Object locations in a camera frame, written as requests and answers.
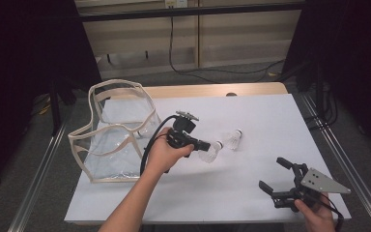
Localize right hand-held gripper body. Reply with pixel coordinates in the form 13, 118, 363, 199
271, 163, 352, 214

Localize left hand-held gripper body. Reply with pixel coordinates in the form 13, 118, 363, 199
165, 110, 200, 159

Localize clear bag with beige trim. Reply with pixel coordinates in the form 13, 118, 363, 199
67, 78, 162, 184

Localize person's left hand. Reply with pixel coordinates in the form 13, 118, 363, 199
144, 126, 196, 177

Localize person's right hand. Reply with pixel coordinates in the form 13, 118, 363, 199
294, 194, 336, 232

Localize white table board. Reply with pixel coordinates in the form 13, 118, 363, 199
63, 93, 352, 225

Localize black horizontal bar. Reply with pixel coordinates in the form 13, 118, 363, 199
78, 2, 305, 23

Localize black stand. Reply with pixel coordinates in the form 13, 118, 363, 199
49, 76, 78, 136

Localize black curtain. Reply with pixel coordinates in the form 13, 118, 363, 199
0, 0, 102, 194
281, 0, 371, 159

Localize right hand-held gripper cable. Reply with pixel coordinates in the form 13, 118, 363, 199
318, 194, 345, 232

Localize hand-held gripper cable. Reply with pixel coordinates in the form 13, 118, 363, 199
318, 194, 345, 232
139, 114, 180, 177

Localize metal floor rail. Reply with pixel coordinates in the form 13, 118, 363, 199
7, 124, 68, 232
300, 93, 371, 232

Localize left hand-held gripper cable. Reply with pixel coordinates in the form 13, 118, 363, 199
139, 114, 180, 177

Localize black floor cables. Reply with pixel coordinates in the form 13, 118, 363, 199
303, 80, 339, 131

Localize black wall cable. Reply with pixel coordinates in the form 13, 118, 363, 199
168, 14, 286, 84

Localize wall socket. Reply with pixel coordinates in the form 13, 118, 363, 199
164, 0, 188, 9

